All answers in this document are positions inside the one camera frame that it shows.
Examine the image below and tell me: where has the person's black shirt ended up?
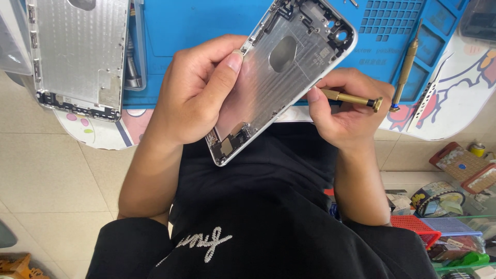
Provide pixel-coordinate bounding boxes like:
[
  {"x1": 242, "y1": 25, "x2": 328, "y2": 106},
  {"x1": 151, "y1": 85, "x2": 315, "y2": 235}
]
[{"x1": 86, "y1": 123, "x2": 439, "y2": 279}]

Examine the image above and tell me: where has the clear plastic container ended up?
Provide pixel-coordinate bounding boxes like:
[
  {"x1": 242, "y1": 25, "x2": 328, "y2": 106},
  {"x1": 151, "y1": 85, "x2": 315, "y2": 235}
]
[{"x1": 458, "y1": 0, "x2": 496, "y2": 48}]

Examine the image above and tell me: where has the grey rounded object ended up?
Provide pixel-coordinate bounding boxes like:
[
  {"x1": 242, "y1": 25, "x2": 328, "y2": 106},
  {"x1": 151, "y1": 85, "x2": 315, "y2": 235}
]
[{"x1": 0, "y1": 219, "x2": 18, "y2": 249}]

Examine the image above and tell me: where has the person's left hand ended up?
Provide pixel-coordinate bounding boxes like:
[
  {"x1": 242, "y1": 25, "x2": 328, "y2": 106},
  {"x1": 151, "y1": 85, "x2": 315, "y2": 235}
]
[{"x1": 146, "y1": 34, "x2": 249, "y2": 146}]

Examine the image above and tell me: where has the glass shelf with clutter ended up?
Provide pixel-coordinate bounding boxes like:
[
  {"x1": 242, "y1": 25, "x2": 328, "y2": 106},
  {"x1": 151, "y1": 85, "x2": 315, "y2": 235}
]
[{"x1": 325, "y1": 141, "x2": 496, "y2": 279}]

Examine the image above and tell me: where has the clear plastic box lid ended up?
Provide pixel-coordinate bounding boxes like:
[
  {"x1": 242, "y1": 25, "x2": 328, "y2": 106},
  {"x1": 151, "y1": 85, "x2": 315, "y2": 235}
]
[{"x1": 0, "y1": 0, "x2": 34, "y2": 76}]

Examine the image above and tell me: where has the gold precision screwdriver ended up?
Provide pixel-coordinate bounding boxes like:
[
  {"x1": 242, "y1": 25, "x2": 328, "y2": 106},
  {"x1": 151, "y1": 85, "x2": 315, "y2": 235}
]
[
  {"x1": 389, "y1": 17, "x2": 424, "y2": 113},
  {"x1": 320, "y1": 88, "x2": 384, "y2": 113}
]

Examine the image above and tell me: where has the clear box of tool bits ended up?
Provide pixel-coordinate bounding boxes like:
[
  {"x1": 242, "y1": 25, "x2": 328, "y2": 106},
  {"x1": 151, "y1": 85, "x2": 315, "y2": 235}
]
[{"x1": 123, "y1": 0, "x2": 148, "y2": 92}]

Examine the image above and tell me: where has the silver phone housing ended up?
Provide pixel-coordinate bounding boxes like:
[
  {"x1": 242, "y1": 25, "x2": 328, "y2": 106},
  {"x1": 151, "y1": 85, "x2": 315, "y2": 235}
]
[
  {"x1": 26, "y1": 0, "x2": 131, "y2": 123},
  {"x1": 205, "y1": 0, "x2": 359, "y2": 167}
]

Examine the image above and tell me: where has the person's right hand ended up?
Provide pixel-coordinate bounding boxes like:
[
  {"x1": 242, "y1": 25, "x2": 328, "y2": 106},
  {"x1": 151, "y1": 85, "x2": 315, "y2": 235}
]
[{"x1": 306, "y1": 68, "x2": 394, "y2": 152}]

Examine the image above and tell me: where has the carved wooden object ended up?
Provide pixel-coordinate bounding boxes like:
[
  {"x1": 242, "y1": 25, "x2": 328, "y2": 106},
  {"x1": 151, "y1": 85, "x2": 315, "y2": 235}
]
[{"x1": 0, "y1": 253, "x2": 50, "y2": 279}]

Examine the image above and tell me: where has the blue silicone repair mat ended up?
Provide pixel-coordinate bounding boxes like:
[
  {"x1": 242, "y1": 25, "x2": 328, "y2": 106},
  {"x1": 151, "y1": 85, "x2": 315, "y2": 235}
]
[{"x1": 122, "y1": 0, "x2": 470, "y2": 110}]

